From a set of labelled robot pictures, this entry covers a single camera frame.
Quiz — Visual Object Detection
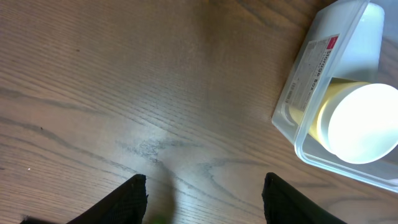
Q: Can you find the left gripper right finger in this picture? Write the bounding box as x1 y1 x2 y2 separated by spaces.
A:
262 172 343 224

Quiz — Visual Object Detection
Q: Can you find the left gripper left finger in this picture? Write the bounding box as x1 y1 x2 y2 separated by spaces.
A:
18 174 149 224

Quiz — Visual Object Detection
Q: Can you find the yellow paper cup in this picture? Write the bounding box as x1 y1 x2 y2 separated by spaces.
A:
308 79 369 152

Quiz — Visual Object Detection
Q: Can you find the clear plastic container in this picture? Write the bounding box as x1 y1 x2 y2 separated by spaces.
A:
272 0 397 192

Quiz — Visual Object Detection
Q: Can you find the grey paper cup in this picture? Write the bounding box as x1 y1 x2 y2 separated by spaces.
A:
333 2 385 83

